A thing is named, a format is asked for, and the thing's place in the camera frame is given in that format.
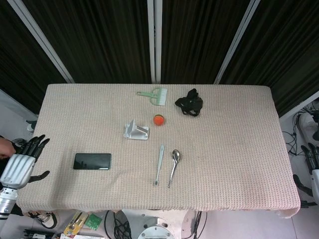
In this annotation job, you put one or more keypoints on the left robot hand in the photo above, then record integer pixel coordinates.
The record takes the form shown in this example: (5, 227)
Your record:
(18, 166)

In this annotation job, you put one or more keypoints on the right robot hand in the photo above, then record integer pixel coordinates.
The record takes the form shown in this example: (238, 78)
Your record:
(314, 179)

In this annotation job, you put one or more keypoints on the black smartphone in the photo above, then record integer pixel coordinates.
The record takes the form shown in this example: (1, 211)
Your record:
(92, 161)

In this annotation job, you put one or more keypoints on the white phone stand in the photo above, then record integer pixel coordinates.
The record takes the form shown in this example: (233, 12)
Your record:
(137, 133)

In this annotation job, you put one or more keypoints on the person in black clothes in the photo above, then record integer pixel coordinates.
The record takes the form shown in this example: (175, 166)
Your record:
(5, 149)

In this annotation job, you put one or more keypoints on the black table clamp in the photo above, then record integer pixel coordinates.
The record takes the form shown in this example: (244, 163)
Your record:
(305, 204)

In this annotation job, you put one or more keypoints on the white rounded object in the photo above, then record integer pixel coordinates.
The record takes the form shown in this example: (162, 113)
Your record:
(310, 127)

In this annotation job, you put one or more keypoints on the black and white sneaker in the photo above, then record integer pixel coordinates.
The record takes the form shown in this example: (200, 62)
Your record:
(46, 219)

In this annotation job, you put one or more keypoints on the black tools pile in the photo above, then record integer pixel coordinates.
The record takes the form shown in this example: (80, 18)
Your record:
(37, 234)

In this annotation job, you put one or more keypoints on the yellow packaged tool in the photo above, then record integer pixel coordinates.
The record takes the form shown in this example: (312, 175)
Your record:
(76, 224)

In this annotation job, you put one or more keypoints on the green circuit board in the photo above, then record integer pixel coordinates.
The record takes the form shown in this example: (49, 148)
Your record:
(94, 221)

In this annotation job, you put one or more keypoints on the beige waffle tablecloth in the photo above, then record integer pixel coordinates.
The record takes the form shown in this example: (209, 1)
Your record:
(224, 154)

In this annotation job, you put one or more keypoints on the black pleated curtain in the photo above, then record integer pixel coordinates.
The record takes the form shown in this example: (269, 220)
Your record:
(197, 39)
(15, 62)
(99, 39)
(286, 49)

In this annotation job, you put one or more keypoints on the metal spoon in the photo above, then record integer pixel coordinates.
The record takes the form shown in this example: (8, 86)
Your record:
(176, 155)

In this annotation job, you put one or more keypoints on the grey toothbrush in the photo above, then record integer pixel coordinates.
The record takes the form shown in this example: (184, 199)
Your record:
(159, 161)

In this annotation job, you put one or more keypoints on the orange ball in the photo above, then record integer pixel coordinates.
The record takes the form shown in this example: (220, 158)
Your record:
(158, 120)

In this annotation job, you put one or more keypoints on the green cleaning brush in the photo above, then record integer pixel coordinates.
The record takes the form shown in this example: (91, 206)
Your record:
(155, 95)

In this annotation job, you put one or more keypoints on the white frame post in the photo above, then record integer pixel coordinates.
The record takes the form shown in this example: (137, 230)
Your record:
(299, 105)
(154, 39)
(42, 41)
(236, 42)

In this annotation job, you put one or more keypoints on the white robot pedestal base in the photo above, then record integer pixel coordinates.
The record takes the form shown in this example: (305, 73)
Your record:
(154, 229)

